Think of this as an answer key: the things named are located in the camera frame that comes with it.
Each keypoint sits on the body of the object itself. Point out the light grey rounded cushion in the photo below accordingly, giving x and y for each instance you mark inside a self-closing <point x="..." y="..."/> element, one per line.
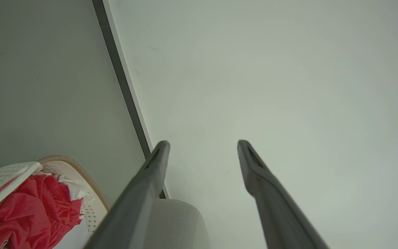
<point x="176" y="224"/>

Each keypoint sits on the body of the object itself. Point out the red garment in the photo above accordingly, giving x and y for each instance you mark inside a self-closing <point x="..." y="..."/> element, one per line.
<point x="29" y="214"/>

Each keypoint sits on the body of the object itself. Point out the white perforated laundry basket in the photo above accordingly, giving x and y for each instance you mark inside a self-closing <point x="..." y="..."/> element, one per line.
<point x="92" y="197"/>

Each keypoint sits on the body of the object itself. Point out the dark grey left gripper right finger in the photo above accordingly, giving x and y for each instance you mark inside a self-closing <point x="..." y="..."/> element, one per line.
<point x="275" y="207"/>

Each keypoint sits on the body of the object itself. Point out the white garment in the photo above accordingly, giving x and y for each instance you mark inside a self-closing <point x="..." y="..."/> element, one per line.
<point x="76" y="193"/>

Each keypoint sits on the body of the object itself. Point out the dark grey skirting board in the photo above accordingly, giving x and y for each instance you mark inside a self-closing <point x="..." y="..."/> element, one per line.
<point x="123" y="86"/>

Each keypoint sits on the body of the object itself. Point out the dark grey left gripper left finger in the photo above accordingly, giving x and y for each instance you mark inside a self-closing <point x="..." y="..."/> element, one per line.
<point x="136" y="200"/>

